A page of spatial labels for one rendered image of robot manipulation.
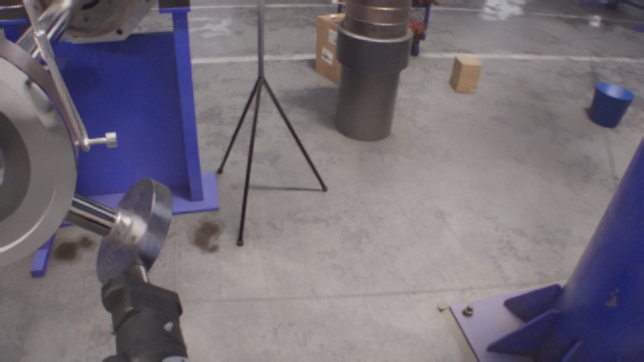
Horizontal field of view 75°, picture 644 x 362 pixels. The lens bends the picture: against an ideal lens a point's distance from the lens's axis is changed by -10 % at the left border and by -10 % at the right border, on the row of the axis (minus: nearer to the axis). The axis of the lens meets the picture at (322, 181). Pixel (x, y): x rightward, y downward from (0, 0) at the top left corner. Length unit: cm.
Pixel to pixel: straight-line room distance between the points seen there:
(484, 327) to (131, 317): 147
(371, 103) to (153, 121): 125
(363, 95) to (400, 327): 142
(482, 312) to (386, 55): 144
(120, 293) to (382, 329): 129
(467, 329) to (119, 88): 176
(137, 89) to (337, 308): 127
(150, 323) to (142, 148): 174
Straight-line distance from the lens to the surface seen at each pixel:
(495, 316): 195
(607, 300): 153
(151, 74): 212
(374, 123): 282
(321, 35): 368
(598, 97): 391
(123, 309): 65
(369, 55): 259
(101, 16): 177
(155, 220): 75
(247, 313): 183
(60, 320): 197
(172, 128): 224
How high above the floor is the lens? 144
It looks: 36 degrees down
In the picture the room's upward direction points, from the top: 5 degrees clockwise
